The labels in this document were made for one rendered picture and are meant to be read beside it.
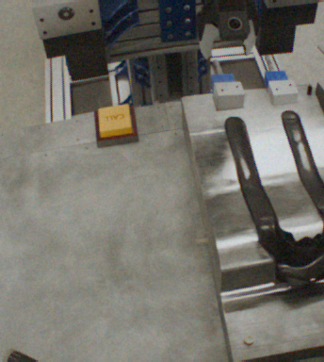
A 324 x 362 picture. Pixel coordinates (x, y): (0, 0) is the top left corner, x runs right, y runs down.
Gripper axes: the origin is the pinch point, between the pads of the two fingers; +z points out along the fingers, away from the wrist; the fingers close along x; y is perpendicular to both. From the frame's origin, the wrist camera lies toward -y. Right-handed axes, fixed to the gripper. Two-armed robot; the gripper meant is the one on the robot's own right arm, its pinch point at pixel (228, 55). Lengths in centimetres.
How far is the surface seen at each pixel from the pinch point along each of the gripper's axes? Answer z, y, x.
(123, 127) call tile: 17.3, 1.1, 19.2
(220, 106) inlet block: 10.9, -2.2, 1.7
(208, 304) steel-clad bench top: 20.9, -35.1, 9.7
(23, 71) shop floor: 101, 112, 61
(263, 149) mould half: 12.4, -11.8, -3.9
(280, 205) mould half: 9.6, -25.0, -3.4
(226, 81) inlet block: 10.1, 3.1, -0.6
